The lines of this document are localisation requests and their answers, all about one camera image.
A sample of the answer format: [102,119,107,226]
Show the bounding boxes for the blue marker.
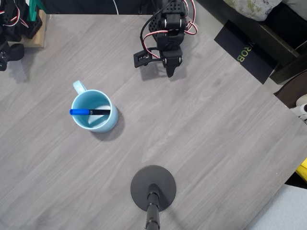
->
[69,108,112,116]

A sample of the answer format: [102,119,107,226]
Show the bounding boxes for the black leader arm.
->
[0,0,44,44]

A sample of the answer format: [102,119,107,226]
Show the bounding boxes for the black leader arm handle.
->
[0,40,25,72]

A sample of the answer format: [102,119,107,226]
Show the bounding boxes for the light blue ceramic mug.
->
[71,80,119,134]

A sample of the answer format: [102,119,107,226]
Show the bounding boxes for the black box with green lettering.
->
[213,19,279,85]

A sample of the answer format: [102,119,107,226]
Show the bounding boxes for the floral patterned pillow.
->
[223,0,284,22]

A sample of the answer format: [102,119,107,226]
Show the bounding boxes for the dark wooden furniture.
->
[195,0,307,85]

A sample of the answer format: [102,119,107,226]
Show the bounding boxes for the dark round chair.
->
[273,70,307,109]

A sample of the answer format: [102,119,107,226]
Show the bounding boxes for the wooden base board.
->
[7,9,47,49]

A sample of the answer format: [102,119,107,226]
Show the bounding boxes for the white device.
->
[291,94,307,124]

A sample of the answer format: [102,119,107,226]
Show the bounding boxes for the green clamp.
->
[25,0,47,23]

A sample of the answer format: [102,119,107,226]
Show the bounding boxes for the yellow object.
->
[295,158,307,184]

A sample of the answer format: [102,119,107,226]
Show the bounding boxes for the light grey cushion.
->
[241,183,307,230]

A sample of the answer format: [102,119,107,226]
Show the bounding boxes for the red white servo cable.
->
[142,30,170,59]
[184,0,199,35]

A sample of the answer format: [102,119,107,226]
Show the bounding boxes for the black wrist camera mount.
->
[133,47,161,69]

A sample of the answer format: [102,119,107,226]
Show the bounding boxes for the black camera cable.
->
[139,14,158,50]

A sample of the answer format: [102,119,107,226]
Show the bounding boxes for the black round-base camera stand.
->
[130,165,177,230]

